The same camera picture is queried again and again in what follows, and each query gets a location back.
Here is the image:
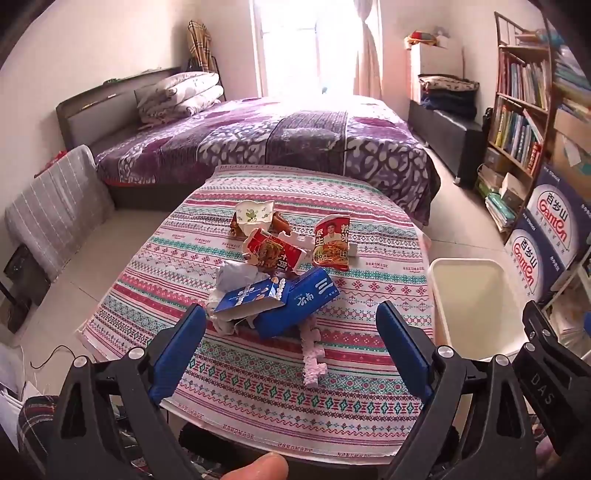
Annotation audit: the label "red noodle packet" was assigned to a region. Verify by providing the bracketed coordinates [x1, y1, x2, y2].
[242, 228, 308, 278]

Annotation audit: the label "plaid trousers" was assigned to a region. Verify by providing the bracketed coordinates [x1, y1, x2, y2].
[17, 394, 63, 467]

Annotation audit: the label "brown cardboard box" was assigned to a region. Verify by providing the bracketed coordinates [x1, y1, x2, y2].
[551, 108, 591, 181]

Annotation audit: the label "plaid cloth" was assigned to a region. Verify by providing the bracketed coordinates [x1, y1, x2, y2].
[187, 21, 215, 72]

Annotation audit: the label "pink foam strip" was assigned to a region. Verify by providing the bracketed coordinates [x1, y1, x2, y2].
[295, 318, 328, 386]

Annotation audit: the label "pale pink curtain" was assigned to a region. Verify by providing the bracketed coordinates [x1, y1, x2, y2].
[353, 0, 384, 97]

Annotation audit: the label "wooden bookshelf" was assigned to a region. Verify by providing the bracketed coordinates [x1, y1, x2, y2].
[475, 11, 555, 236]

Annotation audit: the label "white plastic bin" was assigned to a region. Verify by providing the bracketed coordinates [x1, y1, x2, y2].
[429, 257, 532, 361]

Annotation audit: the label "white papers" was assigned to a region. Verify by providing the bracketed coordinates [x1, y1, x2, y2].
[0, 342, 33, 430]

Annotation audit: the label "person's left hand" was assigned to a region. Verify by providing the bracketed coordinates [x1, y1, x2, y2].
[222, 452, 289, 480]

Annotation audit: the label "pile of books and papers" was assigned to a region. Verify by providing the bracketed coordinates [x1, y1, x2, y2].
[551, 23, 591, 121]

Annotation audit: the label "blue water carton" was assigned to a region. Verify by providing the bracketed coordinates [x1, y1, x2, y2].
[526, 164, 591, 268]
[503, 217, 568, 303]

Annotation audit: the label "bed with purple blanket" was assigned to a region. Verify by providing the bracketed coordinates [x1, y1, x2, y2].
[95, 95, 441, 227]

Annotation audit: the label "black box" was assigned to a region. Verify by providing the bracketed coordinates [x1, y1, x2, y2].
[2, 244, 51, 333]

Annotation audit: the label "folded white quilt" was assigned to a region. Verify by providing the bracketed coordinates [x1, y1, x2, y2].
[136, 71, 225, 123]

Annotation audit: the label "dark bed frame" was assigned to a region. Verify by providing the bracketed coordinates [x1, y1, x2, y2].
[55, 67, 185, 210]

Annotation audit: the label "white paper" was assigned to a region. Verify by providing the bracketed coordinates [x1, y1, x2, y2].
[210, 259, 273, 333]

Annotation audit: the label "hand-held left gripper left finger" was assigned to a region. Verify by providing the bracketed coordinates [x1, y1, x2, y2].
[46, 304, 208, 480]

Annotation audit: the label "black coat rack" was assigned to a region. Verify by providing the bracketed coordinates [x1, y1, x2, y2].
[187, 55, 227, 100]

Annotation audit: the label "stack of dark clothes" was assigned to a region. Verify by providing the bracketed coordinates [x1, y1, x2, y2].
[420, 88, 478, 121]

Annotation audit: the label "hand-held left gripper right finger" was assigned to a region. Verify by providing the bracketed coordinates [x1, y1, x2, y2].
[376, 302, 550, 480]

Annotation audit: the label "red snack packet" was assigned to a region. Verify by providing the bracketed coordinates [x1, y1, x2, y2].
[312, 215, 352, 271]

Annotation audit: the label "window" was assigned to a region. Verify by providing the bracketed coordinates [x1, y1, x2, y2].
[252, 0, 358, 97]

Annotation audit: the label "red cloth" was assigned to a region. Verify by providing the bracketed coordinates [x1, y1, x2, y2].
[39, 150, 70, 174]

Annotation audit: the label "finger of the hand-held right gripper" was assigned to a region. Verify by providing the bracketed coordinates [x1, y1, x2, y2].
[513, 300, 591, 459]

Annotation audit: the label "cream leaf-print paper cup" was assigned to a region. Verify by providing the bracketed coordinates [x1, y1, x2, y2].
[235, 199, 278, 238]

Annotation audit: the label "dark storage bench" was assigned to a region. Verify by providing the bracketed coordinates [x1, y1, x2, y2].
[409, 99, 488, 183]

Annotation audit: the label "row of upright books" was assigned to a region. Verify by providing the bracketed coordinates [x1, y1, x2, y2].
[501, 51, 550, 109]
[492, 106, 543, 174]

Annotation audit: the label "patterned tablecloth table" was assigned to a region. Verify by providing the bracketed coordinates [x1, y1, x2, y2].
[78, 165, 435, 464]

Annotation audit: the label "dark blue cardboard box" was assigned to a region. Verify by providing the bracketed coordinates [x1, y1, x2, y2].
[256, 269, 340, 340]

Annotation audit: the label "white cabinet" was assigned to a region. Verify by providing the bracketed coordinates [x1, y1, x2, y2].
[406, 44, 465, 104]

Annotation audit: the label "blue milk carton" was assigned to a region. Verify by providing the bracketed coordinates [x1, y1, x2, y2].
[213, 277, 289, 321]

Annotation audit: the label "patterned cushion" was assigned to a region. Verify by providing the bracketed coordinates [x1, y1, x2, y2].
[418, 74, 481, 90]

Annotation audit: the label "black cable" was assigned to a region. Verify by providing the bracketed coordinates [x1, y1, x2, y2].
[30, 344, 79, 370]

